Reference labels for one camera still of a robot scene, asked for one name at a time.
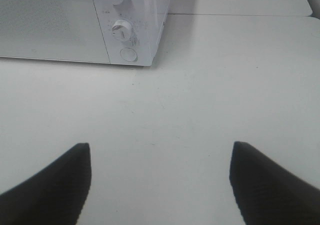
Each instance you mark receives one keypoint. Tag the white microwave door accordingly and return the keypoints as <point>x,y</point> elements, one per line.
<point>59,30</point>

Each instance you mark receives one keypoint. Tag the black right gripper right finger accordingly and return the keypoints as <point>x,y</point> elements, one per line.
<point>268,194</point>

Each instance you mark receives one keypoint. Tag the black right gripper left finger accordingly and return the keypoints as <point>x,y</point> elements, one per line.
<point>55,195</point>

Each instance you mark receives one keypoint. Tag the white microwave oven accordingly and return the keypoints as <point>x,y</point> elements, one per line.
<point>147,17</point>

